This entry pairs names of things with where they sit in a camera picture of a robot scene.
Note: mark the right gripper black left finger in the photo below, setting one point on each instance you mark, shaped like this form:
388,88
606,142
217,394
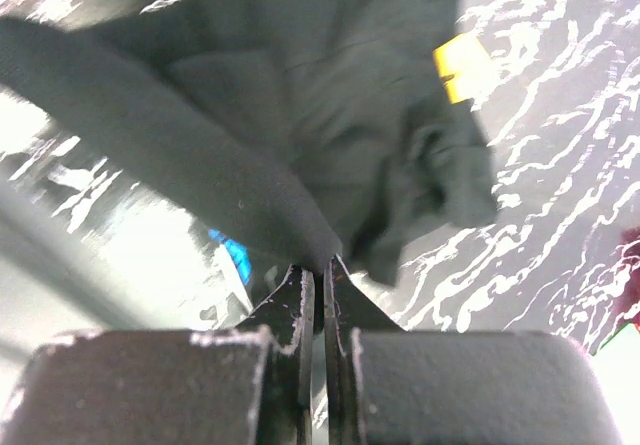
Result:
288,315

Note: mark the green folding board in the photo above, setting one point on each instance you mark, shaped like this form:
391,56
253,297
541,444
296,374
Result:
617,368

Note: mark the folded red t-shirt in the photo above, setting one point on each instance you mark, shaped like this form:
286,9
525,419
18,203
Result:
627,303

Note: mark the black daisy print t-shirt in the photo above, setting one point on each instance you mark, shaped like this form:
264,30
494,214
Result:
303,129

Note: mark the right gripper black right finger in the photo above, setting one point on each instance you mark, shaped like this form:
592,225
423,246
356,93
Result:
345,308

